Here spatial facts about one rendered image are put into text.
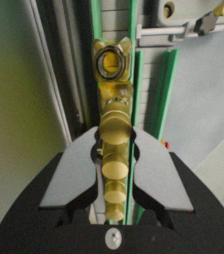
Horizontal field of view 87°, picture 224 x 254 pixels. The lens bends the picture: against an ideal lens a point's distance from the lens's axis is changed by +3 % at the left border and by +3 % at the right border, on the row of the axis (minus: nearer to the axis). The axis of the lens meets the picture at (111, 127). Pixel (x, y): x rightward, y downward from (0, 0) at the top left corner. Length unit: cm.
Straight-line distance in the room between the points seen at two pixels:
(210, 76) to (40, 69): 58
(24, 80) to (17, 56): 3
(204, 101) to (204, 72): 12
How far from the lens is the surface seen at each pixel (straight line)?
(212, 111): 70
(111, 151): 16
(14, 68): 21
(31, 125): 22
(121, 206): 25
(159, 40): 39
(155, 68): 40
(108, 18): 39
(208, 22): 29
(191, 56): 58
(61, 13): 51
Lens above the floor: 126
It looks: 59 degrees down
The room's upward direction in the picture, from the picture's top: 176 degrees counter-clockwise
